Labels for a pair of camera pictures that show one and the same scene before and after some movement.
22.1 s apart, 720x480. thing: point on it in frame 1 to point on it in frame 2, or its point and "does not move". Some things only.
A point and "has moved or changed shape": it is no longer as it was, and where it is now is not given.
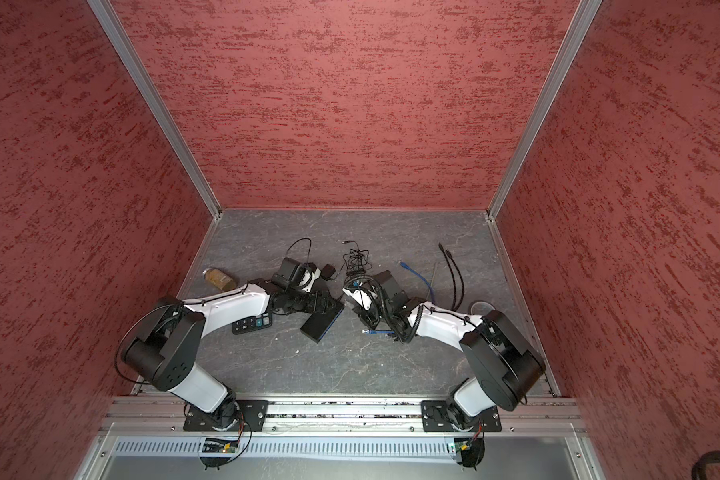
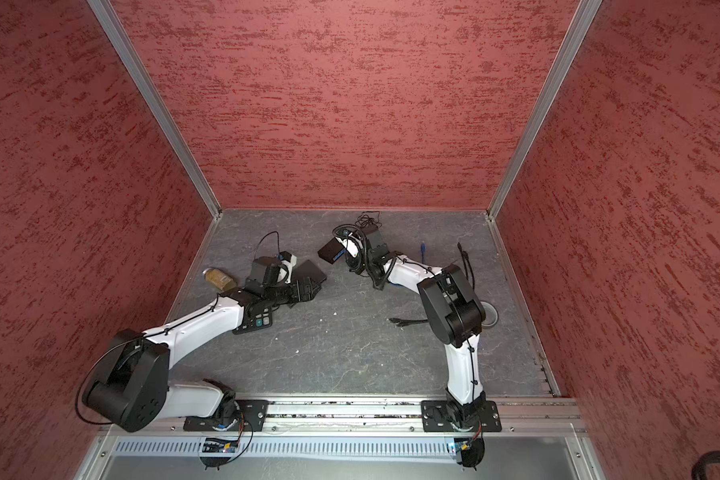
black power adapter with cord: (318, 323) to (332, 250)
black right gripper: (366, 317) to (357, 265)
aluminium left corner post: (130, 58) does not move
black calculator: (251, 323) does not move
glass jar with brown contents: (219, 279) does not move
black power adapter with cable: (356, 260) has moved or changed shape
